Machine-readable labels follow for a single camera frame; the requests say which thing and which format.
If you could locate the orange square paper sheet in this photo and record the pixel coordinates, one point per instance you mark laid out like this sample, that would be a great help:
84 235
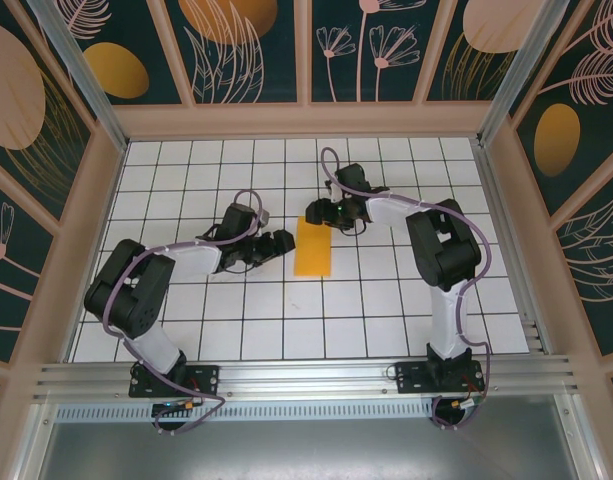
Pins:
312 250

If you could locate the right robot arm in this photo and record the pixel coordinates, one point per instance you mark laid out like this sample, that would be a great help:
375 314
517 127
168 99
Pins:
448 325

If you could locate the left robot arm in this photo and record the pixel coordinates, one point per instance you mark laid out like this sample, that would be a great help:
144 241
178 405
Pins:
151 350

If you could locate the small board with blue light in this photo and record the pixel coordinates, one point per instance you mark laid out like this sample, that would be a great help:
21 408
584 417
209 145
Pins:
168 407

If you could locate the grey metal panel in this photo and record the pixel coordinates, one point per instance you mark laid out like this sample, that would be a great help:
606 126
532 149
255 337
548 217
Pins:
306 450

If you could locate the long aluminium mounting rail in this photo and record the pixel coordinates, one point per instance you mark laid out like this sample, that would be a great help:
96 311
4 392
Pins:
306 377

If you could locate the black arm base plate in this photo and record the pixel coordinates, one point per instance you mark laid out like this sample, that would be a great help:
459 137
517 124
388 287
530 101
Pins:
206 380
411 380

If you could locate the aluminium side rail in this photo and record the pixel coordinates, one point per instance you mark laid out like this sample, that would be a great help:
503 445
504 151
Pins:
526 310

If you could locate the aluminium corner post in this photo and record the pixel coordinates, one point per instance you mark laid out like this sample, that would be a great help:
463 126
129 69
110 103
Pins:
519 75
91 80

